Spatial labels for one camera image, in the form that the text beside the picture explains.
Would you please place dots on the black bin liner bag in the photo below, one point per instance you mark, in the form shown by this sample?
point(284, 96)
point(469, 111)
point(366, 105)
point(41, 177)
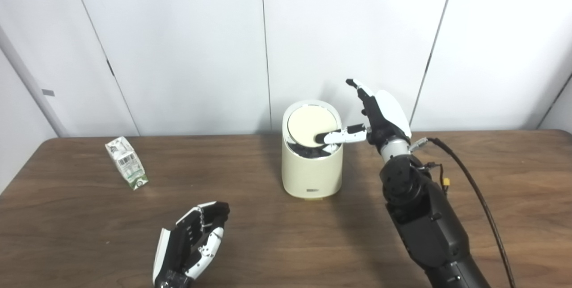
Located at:
point(304, 152)

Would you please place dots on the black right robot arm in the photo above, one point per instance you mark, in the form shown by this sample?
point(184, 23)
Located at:
point(429, 225)

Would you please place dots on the black panel hinge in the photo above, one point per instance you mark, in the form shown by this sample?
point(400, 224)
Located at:
point(110, 68)

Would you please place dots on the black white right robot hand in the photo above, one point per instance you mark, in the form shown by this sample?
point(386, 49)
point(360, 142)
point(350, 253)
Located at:
point(386, 116)

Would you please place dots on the cream round bin lid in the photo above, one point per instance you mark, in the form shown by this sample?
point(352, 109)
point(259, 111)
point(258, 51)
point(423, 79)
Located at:
point(308, 123)

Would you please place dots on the cream-colored bin body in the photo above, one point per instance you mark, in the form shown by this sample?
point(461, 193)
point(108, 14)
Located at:
point(311, 174)

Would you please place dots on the white green milk carton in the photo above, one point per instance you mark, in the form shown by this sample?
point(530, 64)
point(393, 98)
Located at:
point(126, 162)

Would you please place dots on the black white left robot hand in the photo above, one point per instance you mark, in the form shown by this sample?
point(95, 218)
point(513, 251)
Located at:
point(181, 245)

